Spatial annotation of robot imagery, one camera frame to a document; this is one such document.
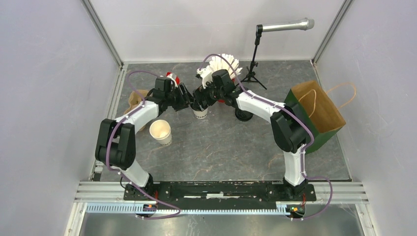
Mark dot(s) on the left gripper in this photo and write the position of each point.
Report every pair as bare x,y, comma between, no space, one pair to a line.
185,100

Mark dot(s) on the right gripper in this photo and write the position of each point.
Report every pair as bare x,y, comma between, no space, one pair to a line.
201,93

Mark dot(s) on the single white paper cup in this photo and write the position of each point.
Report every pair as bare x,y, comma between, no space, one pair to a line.
200,114

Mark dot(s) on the white paper cup stack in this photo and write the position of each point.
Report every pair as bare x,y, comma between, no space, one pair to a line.
160,130

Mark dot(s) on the green paper bag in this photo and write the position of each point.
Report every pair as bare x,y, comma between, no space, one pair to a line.
319,113

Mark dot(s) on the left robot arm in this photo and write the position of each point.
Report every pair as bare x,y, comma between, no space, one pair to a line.
116,142

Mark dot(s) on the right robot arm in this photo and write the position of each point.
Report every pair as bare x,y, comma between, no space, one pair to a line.
287,120

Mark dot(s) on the red plastic letter d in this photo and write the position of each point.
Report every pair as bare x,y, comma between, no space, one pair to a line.
168,74

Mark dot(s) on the black mini tripod stand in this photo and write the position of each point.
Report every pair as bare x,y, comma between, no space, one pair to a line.
251,75

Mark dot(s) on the brown cardboard cup carrier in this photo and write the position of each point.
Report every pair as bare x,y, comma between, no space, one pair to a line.
135,99

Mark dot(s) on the silver microphone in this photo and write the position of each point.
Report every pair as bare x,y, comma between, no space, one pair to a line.
302,24

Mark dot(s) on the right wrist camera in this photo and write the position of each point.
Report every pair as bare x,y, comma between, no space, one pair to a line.
206,76

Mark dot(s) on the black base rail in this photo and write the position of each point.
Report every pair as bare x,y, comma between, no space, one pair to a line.
221,195

